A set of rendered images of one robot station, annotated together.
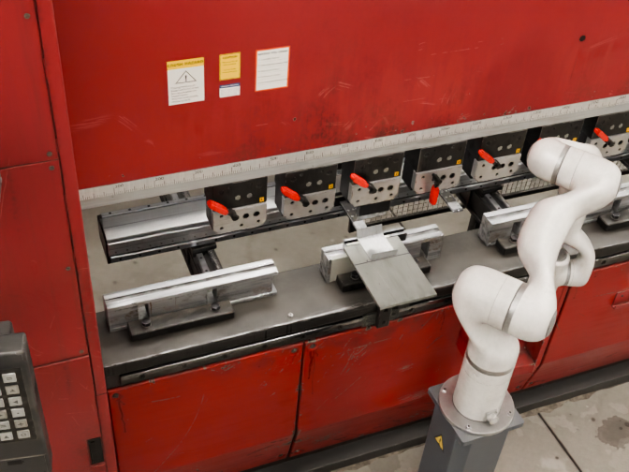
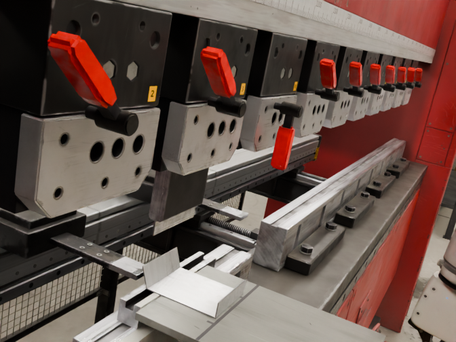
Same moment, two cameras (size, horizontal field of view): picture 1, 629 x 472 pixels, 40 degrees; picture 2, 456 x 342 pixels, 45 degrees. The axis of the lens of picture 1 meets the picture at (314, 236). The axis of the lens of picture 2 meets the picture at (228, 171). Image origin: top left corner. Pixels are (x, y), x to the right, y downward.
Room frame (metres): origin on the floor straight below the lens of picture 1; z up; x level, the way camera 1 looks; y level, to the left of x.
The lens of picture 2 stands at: (1.46, 0.24, 1.34)
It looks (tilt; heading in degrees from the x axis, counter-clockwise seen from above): 15 degrees down; 318
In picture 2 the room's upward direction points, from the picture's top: 11 degrees clockwise
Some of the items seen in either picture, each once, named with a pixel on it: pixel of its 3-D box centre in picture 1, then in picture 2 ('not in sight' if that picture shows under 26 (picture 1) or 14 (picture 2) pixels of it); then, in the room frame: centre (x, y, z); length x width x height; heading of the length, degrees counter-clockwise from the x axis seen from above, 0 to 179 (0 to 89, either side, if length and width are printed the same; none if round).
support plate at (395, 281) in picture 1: (388, 271); (265, 328); (1.86, -0.23, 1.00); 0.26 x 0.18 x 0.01; 25
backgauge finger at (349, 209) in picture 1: (346, 202); (69, 236); (2.13, -0.09, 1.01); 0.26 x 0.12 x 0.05; 25
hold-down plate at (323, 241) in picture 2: (538, 238); (317, 245); (2.19, -0.74, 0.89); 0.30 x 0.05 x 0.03; 115
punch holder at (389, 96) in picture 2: not in sight; (380, 81); (2.48, -1.23, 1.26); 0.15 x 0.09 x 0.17; 115
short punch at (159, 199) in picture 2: (373, 205); (180, 191); (1.99, -0.16, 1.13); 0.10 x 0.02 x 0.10; 115
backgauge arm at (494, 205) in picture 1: (468, 179); (154, 219); (2.59, -0.55, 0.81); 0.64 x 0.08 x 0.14; 25
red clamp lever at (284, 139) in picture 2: (433, 189); (281, 136); (2.00, -0.33, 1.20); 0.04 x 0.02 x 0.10; 25
